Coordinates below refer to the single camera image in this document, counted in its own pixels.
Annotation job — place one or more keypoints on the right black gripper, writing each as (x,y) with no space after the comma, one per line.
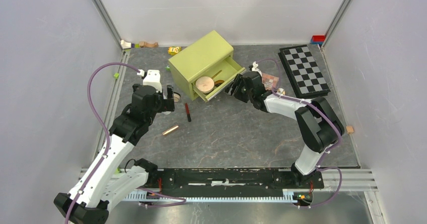
(237,81)

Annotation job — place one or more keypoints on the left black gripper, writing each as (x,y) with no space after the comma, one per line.
(166,104)

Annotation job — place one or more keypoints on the round pink powder puff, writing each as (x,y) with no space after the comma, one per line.
(205,84)

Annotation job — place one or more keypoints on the green metal drawer box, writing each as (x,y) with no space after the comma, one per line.
(204,57)

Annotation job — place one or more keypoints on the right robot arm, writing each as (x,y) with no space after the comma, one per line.
(319,125)

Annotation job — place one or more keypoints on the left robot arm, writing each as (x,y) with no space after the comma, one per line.
(92,199)

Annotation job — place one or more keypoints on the pink eyeshadow palette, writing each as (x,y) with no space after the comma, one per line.
(269,81)

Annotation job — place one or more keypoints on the round powder jar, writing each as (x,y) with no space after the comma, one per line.
(177,97)

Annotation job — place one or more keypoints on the rose gold lipstick tube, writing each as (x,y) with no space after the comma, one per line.
(169,130)

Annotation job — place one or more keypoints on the red black lip pencil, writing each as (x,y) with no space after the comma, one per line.
(187,112)

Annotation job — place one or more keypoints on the black white checkerboard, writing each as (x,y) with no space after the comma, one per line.
(303,72)

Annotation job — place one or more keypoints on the yellow toy car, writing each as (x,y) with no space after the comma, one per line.
(174,50)

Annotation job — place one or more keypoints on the wooden toy blocks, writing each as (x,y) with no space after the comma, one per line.
(142,44)

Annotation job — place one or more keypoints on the red blue blocks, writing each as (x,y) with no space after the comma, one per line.
(317,39)

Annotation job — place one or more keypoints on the small wooden cube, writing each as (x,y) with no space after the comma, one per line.
(349,129)

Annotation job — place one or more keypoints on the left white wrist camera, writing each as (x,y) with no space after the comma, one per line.
(151,78)

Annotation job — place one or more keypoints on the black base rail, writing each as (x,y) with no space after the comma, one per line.
(231,182)

